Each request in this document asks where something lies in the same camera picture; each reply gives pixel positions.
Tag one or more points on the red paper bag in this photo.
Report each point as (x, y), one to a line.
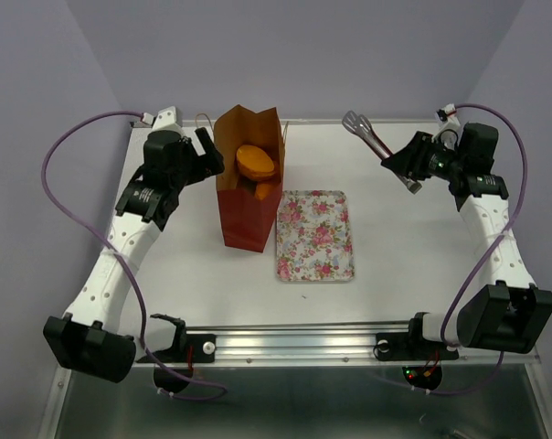
(245, 220)

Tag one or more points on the aluminium front mounting rail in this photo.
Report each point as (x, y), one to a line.
(324, 345)

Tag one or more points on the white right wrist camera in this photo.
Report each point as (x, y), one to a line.
(447, 120)

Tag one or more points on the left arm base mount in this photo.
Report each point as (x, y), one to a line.
(188, 349)

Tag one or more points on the metal tongs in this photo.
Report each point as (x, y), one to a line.
(360, 126)

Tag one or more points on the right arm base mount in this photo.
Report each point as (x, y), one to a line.
(410, 352)

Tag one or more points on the floral rectangular tray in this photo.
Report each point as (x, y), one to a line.
(314, 240)

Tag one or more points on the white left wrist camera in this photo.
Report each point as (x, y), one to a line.
(168, 119)

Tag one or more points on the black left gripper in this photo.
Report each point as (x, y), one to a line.
(208, 165)

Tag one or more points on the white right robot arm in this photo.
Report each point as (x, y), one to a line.
(509, 311)

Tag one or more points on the orange long fake bread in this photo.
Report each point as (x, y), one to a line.
(261, 189)

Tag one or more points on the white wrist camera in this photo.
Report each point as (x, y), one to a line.
(447, 120)
(168, 119)

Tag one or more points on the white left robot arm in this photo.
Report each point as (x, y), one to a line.
(86, 337)

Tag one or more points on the orange round fake bread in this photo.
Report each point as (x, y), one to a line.
(254, 163)

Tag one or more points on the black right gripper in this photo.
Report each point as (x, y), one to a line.
(409, 158)

